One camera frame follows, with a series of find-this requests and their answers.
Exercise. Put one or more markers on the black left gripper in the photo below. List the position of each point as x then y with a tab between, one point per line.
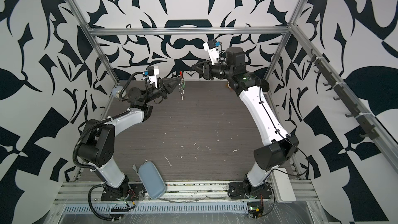
162	83

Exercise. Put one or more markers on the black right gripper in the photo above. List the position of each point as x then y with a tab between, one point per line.
208	70

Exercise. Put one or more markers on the red handled keyring tool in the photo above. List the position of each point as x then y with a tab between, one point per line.
182	85

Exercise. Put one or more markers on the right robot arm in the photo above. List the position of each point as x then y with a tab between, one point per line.
278	145

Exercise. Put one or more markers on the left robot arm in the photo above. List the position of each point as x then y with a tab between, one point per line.
94	149

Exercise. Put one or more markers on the blue grey glasses case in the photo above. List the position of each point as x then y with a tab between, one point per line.
151	179

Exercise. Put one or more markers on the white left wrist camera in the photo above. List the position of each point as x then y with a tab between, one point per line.
151	75

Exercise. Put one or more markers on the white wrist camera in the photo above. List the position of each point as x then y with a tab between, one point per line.
213	47
151	75

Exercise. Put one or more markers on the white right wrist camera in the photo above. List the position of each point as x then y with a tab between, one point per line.
213	47

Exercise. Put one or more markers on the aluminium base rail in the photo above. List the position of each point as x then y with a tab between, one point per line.
176	191

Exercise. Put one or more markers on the white box on rail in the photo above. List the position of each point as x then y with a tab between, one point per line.
282	186

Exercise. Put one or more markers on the wall coat hook rack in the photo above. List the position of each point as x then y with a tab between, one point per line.
345	95

